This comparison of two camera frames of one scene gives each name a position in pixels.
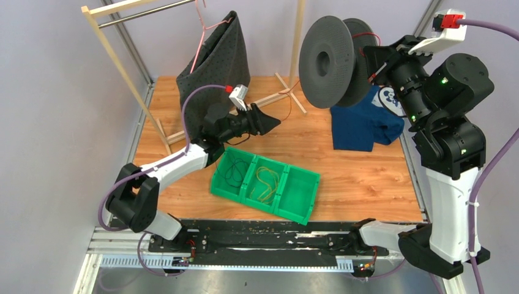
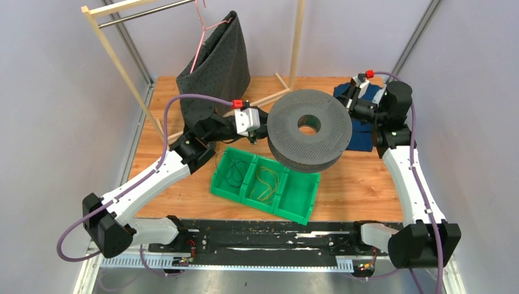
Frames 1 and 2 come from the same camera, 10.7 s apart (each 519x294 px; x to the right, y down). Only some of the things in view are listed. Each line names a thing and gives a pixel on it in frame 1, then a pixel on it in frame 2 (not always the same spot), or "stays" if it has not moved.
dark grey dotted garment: [221, 64] stays
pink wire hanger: [204, 30] stays
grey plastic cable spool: [332, 69] → [295, 151]
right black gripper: [380, 60] → [350, 98]
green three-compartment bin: [284, 190] stays
